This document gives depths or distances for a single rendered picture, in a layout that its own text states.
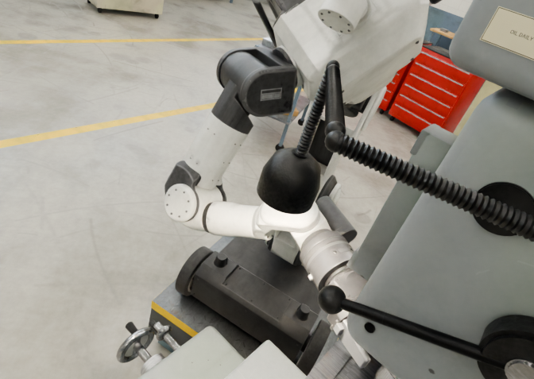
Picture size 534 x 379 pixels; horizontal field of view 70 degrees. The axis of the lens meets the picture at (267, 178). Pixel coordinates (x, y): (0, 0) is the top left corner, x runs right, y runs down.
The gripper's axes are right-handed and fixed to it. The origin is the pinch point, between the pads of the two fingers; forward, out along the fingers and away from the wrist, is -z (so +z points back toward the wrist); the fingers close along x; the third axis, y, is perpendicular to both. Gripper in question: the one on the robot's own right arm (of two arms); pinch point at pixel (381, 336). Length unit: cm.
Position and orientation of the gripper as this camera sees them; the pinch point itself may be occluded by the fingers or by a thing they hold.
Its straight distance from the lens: 62.8
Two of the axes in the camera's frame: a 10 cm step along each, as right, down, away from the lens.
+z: -3.9, -6.0, 7.0
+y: -2.7, 8.0, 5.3
